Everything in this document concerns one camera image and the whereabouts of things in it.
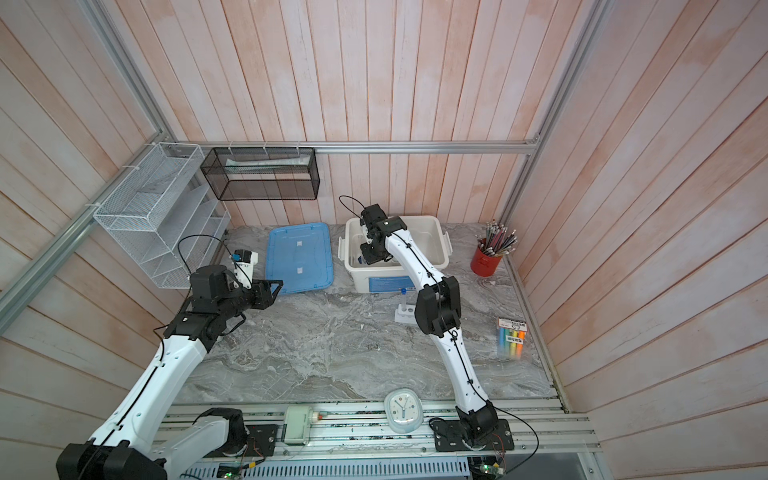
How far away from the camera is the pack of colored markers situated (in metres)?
0.90

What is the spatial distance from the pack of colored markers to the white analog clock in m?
0.31

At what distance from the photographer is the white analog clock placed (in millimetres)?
752
